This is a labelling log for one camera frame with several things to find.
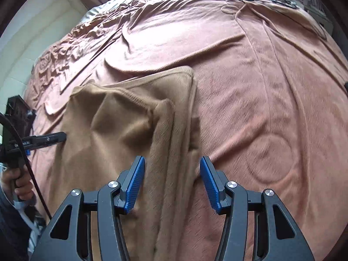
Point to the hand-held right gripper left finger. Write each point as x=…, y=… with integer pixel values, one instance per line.
x=136, y=185

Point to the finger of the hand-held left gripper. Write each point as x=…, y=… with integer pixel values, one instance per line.
x=49, y=138

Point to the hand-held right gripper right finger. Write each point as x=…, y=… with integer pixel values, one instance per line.
x=210, y=185

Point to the brown printed t-shirt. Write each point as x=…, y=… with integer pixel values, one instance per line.
x=114, y=141

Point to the person's left forearm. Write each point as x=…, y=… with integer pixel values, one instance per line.
x=11, y=228

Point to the person's left hand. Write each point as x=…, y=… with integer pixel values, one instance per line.
x=24, y=190

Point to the cream padded headboard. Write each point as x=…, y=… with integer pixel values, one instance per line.
x=40, y=46

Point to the brown blanket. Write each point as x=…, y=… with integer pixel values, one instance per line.
x=258, y=87

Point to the white nightstand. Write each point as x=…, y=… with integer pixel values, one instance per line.
x=315, y=8

